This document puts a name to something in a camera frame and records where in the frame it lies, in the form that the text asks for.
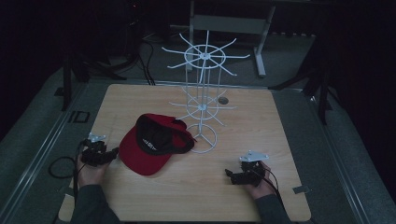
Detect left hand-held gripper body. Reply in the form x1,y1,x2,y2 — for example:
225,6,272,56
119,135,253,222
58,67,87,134
80,133,108,168

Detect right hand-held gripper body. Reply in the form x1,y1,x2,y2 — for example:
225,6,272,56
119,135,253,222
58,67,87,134
231,150,270,189

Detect red baseball cap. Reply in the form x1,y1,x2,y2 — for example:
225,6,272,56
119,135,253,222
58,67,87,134
118,113,197,176

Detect white wire display rack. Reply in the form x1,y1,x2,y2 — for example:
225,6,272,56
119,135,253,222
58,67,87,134
161,30,251,154

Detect person's right hand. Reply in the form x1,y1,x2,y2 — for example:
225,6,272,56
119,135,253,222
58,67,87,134
242,161,276,201

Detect person's left hand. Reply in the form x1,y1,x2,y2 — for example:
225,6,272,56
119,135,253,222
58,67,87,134
76,152,110,189

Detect grey tape strip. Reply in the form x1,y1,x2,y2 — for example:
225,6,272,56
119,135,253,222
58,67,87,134
292,185,312,195

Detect black tripod stand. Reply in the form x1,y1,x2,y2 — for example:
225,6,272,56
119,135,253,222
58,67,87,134
61,18,148,112
268,34,344,127

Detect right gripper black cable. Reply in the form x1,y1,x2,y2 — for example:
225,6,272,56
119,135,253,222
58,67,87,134
257,163,289,218

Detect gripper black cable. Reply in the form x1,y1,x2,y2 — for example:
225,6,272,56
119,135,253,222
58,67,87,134
257,163,289,218
48,139,92,209

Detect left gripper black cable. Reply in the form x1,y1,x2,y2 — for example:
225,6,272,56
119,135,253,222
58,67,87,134
48,139,92,209

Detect black floor cables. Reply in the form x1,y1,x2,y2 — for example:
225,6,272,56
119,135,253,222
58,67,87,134
136,31,163,86

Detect grey metal desk frame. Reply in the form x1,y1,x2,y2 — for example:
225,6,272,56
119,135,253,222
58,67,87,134
186,0,278,78

